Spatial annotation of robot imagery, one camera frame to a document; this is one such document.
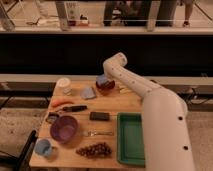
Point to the blue sponge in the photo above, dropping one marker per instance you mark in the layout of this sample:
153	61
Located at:
102	79

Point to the black rectangular block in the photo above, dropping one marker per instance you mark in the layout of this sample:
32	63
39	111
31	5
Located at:
100	116

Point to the small black measuring cup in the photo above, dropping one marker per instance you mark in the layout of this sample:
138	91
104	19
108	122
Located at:
51	117

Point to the silver fork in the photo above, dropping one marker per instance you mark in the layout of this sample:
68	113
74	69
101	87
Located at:
94	133

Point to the black handled knife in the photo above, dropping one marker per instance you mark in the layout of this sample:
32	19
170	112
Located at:
72	108

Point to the yellow banana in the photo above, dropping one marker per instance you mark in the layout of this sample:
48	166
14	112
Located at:
124	89

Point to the orange carrot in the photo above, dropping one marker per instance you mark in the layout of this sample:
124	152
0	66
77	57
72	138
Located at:
59	102

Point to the red bowl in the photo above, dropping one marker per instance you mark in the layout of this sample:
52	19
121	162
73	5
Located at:
106	87

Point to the purple bowl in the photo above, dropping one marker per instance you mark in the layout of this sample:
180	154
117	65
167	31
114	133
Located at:
64	128

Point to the bunch of dark grapes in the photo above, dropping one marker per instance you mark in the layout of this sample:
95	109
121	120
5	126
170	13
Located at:
95	150

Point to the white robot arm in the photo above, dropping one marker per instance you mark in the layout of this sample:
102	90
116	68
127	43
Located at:
166	138

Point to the green plastic tray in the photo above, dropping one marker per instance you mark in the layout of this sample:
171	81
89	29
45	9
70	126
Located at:
130	147

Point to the light blue mug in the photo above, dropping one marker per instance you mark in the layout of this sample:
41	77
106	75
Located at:
44	148

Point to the black chair frame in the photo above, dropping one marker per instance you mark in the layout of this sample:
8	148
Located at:
13	162

